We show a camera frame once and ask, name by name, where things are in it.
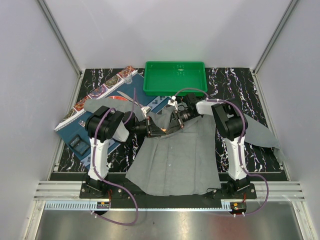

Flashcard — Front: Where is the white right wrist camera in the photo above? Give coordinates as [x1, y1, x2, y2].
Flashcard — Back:
[167, 95, 178, 111]

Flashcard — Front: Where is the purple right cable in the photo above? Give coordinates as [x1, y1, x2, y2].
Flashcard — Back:
[173, 88, 270, 217]

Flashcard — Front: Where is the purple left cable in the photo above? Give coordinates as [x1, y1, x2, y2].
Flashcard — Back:
[92, 88, 139, 226]

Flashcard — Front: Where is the clear small glass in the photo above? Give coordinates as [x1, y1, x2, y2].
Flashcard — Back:
[123, 72, 133, 85]

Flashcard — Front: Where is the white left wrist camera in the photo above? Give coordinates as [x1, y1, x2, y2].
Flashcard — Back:
[141, 106, 152, 119]

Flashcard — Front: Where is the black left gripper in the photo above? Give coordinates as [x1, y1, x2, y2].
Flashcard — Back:
[130, 116, 166, 138]

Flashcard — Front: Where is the frame post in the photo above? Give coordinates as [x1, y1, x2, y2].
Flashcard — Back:
[36, 0, 84, 79]
[252, 0, 300, 76]

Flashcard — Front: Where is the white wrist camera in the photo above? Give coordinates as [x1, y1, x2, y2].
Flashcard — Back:
[141, 106, 152, 119]
[167, 95, 178, 111]

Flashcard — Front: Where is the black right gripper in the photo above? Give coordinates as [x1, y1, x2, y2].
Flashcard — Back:
[166, 109, 198, 135]

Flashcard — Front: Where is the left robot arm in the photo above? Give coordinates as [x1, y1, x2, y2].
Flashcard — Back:
[81, 106, 166, 198]

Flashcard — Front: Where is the grey button shirt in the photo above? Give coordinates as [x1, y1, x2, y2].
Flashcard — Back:
[83, 97, 287, 197]

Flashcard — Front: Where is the green plastic tray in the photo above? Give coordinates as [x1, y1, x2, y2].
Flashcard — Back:
[143, 61, 208, 97]

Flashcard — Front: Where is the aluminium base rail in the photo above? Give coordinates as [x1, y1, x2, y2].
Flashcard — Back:
[34, 172, 305, 212]

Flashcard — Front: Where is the purple cable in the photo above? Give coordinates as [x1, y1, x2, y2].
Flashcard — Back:
[92, 88, 139, 226]
[173, 88, 270, 217]

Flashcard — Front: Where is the right frame post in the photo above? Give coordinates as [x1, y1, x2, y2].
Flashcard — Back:
[252, 0, 300, 76]

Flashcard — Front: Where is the colourful patterned table runner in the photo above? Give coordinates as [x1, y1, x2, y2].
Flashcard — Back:
[54, 66, 138, 132]

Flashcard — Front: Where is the silver fork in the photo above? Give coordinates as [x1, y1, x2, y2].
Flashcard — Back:
[79, 120, 86, 127]

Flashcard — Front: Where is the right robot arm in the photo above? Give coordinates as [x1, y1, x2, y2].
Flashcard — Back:
[164, 93, 251, 199]

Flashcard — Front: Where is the red plate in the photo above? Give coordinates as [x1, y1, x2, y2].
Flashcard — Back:
[108, 95, 128, 102]

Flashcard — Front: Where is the left frame post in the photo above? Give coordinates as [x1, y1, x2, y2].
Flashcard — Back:
[36, 0, 84, 79]

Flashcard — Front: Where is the silver table knife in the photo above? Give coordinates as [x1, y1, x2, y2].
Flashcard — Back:
[117, 91, 151, 110]

